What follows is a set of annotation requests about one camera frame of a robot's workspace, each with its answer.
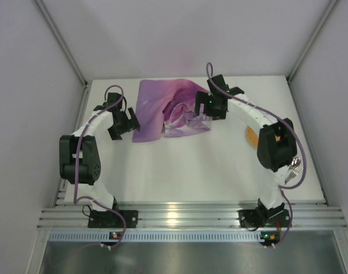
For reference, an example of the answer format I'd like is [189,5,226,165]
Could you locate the aluminium frame post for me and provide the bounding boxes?
[286,0,341,84]
[33,0,88,87]

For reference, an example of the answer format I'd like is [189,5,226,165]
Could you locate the right aluminium frame post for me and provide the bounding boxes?
[286,0,341,84]

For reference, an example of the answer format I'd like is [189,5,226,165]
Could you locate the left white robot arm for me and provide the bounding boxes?
[59,92,140,212]

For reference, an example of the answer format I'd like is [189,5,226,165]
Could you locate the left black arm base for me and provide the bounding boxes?
[87,210,139,228]

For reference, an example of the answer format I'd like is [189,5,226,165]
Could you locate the round woven bamboo plate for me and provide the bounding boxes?
[245,126,258,148]

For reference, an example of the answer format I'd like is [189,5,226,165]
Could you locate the aluminium mounting rail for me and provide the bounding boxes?
[37,203,347,230]

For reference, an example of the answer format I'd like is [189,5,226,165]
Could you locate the fork with teal handle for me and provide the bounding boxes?
[285,166,302,184]

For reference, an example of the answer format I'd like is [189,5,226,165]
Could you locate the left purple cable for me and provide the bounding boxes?
[73,84,127,248]

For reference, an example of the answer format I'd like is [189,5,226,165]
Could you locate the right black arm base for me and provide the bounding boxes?
[238,208,290,231]

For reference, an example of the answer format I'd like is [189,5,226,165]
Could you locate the left aluminium frame post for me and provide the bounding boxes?
[33,0,88,87]

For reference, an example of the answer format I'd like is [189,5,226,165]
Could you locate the spoon with teal handle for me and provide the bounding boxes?
[289,156,302,170]

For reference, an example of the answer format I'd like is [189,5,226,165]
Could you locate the perforated grey cable duct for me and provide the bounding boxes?
[48,231,278,243]

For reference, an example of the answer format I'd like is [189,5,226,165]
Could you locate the purple printed placemat cloth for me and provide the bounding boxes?
[132,79,210,143]

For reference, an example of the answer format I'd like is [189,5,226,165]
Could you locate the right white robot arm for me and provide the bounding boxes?
[193,75,297,210]

